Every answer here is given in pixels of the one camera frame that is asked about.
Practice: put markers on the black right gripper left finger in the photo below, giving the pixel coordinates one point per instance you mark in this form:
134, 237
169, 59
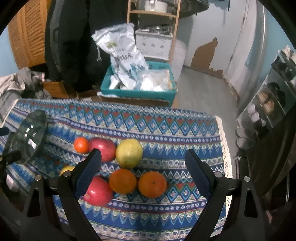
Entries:
40, 220

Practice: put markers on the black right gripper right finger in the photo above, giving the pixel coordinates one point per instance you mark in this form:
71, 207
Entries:
244, 220

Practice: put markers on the small yellow fruit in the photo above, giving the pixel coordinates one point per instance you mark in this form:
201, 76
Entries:
66, 168

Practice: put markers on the red apple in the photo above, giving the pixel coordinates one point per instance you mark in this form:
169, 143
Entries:
107, 148
99, 192

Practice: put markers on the small orange tangerine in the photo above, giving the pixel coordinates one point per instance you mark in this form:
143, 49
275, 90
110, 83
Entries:
81, 145

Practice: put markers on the orange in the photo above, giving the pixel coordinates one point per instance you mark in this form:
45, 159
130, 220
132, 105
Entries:
152, 184
123, 181

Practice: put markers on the green yellow pear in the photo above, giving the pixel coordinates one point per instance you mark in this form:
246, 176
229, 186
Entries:
129, 153

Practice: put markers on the dark glass plate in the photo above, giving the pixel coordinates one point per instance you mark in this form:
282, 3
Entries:
30, 136

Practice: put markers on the blue patterned tablecloth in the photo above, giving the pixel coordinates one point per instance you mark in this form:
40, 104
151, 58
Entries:
164, 134

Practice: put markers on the grey white clothes pile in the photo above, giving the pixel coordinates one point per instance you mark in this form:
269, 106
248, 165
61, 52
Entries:
23, 84

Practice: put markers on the shoe rack with shoes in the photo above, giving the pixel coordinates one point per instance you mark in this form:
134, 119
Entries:
270, 103

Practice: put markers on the black hanging clothes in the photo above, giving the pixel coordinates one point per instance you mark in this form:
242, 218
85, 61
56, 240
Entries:
71, 54

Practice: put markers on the white printed plastic bag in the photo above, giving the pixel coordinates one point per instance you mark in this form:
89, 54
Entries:
125, 58

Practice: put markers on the clear plastic bag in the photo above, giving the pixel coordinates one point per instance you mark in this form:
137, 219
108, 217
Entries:
154, 80

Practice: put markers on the teal plastic crate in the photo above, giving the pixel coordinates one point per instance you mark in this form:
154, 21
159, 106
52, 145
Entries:
153, 65

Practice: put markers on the white door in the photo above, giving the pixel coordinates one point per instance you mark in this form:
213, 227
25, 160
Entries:
247, 59

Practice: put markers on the wooden louvered cabinet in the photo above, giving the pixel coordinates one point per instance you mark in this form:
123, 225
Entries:
27, 33

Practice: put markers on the white patterned storage box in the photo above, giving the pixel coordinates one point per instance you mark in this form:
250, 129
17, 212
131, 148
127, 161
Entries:
153, 45

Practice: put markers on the wooden shelf rack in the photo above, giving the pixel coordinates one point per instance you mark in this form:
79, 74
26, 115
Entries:
172, 13

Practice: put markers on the white pot on shelf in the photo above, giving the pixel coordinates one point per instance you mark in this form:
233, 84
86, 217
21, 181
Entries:
157, 6

